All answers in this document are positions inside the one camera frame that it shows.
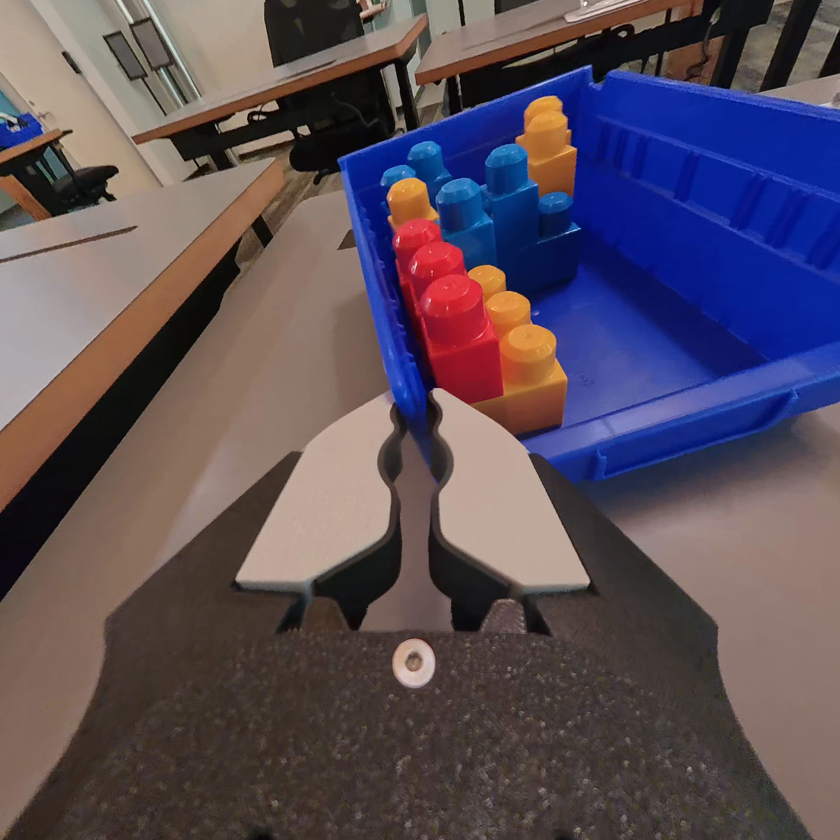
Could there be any wooden desk behind stand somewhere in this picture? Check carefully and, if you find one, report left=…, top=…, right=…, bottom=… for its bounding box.
left=415, top=0, right=824, bottom=118

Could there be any wall tablet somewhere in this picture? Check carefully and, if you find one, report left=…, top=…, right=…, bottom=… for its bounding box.
left=104, top=29, right=148, bottom=81
left=130, top=17, right=175, bottom=72

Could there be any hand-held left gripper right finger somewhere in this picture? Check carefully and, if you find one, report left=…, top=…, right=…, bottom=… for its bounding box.
left=428, top=387, right=592, bottom=632

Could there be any black office chair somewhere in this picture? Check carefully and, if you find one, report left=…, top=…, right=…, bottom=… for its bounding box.
left=264, top=0, right=411, bottom=186
left=52, top=164, right=120, bottom=212

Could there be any wooden desk with black legs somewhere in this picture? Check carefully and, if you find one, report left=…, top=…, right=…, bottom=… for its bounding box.
left=131, top=14, right=429, bottom=173

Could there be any blue bin for built steps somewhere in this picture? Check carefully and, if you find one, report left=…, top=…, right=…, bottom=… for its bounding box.
left=338, top=66, right=840, bottom=483

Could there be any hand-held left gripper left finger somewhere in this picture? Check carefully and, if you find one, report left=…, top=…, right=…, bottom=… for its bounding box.
left=234, top=392, right=404, bottom=631

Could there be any far wooden desk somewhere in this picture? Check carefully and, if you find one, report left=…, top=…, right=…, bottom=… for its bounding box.
left=0, top=129, right=73, bottom=221

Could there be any small far blue bin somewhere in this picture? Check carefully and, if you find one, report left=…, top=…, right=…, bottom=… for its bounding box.
left=0, top=112, right=48, bottom=149

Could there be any cluster of built block steps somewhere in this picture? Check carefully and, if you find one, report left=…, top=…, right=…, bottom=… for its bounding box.
left=381, top=95, right=583, bottom=435

